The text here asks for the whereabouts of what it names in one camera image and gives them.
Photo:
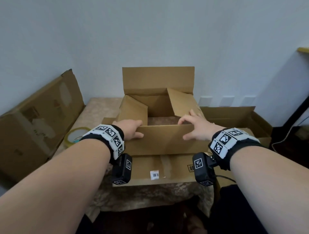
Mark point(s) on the person's right hand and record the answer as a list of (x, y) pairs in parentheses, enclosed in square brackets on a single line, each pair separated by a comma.
[(205, 129)]

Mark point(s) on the person's left hand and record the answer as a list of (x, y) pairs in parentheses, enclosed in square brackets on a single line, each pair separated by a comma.
[(129, 130)]

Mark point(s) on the person's right thumb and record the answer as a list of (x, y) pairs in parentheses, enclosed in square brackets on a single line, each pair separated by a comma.
[(188, 136)]

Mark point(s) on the person's left thumb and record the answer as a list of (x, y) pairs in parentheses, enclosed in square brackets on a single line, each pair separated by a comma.
[(138, 135)]

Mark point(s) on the brown cardboard box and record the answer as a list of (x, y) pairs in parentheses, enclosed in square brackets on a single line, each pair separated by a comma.
[(164, 141)]

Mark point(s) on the person's right forearm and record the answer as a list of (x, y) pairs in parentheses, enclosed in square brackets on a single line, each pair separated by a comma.
[(270, 188)]

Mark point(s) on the person's left forearm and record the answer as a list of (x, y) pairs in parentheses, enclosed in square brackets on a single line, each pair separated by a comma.
[(53, 188)]

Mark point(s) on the left wristband with marker tags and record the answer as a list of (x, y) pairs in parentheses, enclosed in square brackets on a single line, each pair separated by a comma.
[(108, 137)]

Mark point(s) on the wristband with marker tags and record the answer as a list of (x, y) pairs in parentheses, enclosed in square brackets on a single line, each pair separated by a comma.
[(229, 144), (108, 137)]

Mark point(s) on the right wristband with marker tags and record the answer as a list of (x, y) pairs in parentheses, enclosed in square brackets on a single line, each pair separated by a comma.
[(229, 144)]

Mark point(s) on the shallow open cardboard box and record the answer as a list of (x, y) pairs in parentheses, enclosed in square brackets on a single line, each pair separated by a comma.
[(243, 120)]

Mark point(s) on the beige patterned tablecloth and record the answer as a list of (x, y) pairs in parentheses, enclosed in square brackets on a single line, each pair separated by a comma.
[(157, 195)]

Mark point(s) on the clear packing tape roll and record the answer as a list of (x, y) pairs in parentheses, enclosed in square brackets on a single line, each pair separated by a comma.
[(70, 135)]

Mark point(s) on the person's dark trousers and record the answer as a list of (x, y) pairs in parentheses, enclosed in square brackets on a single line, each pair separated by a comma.
[(169, 223)]

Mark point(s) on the large worn cardboard box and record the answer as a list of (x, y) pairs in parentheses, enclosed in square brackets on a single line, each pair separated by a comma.
[(33, 125)]

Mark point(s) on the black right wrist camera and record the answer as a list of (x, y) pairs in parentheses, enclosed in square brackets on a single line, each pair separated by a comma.
[(202, 170)]

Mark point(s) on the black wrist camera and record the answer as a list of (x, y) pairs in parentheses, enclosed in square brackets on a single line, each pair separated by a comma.
[(122, 170), (202, 170)]

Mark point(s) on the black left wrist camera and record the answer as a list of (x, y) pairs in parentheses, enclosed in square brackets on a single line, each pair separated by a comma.
[(122, 170)]

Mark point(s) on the white wall outlet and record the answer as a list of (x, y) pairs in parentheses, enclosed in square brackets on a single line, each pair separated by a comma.
[(206, 101)]

